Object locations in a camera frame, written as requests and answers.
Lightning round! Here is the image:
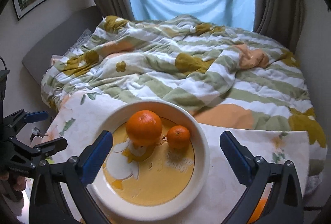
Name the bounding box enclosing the green striped floral duvet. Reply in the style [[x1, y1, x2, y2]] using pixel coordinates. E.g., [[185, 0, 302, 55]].
[[41, 15, 327, 176]]

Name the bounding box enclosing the small mandarin front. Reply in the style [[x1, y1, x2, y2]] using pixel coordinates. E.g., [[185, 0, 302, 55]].
[[247, 198, 267, 224]]

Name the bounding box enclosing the person's left hand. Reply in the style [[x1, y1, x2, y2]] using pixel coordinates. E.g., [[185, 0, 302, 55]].
[[0, 172, 26, 191]]

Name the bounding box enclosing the small mandarin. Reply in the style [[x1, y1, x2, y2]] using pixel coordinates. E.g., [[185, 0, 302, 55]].
[[167, 125, 191, 149], [247, 198, 267, 224]]

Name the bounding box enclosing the large orange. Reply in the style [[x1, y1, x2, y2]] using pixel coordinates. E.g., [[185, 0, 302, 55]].
[[126, 110, 163, 147]]

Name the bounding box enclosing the floral white tablecloth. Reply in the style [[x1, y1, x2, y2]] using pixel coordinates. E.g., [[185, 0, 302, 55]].
[[43, 92, 309, 223]]

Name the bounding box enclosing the cream yellow fruit bowl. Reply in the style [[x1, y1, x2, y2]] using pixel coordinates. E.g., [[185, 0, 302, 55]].
[[92, 101, 210, 222]]

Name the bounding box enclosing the grey headboard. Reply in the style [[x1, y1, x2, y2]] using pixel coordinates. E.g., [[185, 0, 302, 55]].
[[22, 6, 102, 84]]

